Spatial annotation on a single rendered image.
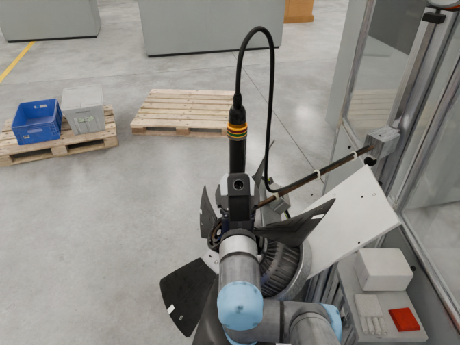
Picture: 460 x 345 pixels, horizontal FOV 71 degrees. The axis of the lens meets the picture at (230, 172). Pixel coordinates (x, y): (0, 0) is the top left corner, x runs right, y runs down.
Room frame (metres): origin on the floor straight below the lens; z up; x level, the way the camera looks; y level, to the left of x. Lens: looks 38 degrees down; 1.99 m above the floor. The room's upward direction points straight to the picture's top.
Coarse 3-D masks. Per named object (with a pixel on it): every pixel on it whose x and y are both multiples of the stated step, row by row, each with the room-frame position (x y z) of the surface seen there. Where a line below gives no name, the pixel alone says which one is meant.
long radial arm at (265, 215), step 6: (264, 186) 1.02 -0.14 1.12; (264, 192) 0.98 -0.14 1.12; (264, 198) 0.95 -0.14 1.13; (258, 210) 0.87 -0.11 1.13; (264, 210) 0.87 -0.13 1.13; (270, 210) 0.89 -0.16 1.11; (258, 216) 0.84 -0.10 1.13; (264, 216) 0.84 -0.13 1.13; (270, 216) 0.86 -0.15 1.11; (276, 216) 0.88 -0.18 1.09; (258, 222) 0.81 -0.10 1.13; (264, 222) 0.80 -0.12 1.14; (270, 222) 0.82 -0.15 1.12; (258, 228) 0.78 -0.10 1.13
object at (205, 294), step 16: (176, 272) 0.67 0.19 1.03; (192, 272) 0.65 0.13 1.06; (208, 272) 0.63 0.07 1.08; (160, 288) 0.66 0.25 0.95; (176, 288) 0.63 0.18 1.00; (192, 288) 0.61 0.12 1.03; (208, 288) 0.60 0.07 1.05; (176, 304) 0.59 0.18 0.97; (192, 304) 0.57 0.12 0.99; (176, 320) 0.55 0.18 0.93; (192, 320) 0.53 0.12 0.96
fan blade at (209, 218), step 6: (204, 186) 1.01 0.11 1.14; (204, 192) 0.97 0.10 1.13; (204, 198) 0.95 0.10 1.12; (204, 204) 0.93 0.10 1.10; (210, 204) 0.87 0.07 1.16; (204, 210) 0.92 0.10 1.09; (210, 210) 0.86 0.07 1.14; (204, 216) 0.91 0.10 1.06; (210, 216) 0.85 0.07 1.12; (216, 216) 0.80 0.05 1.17; (204, 222) 0.90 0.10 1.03; (210, 222) 0.85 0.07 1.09; (204, 228) 0.90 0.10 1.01; (210, 228) 0.85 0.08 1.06; (204, 234) 0.89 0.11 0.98
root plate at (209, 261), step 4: (208, 252) 0.68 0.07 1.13; (212, 252) 0.68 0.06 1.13; (204, 256) 0.67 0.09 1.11; (208, 256) 0.67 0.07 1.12; (212, 256) 0.67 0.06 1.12; (216, 256) 0.66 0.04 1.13; (204, 260) 0.66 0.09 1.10; (208, 260) 0.66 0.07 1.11; (212, 260) 0.66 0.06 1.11; (208, 264) 0.65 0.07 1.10; (212, 264) 0.65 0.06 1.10; (216, 264) 0.65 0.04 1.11; (212, 268) 0.64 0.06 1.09; (216, 268) 0.64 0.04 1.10; (216, 272) 0.63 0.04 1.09
